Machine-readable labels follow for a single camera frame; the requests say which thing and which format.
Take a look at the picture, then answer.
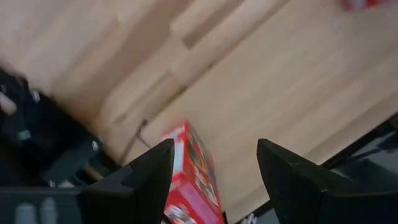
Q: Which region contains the red cereal box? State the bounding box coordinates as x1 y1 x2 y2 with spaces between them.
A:
160 120 225 224
341 0 398 12

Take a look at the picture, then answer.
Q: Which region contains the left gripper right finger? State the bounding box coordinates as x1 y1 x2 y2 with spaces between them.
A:
256 138 398 224

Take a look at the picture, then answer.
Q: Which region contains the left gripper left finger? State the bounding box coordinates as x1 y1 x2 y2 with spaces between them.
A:
82 138 175 224

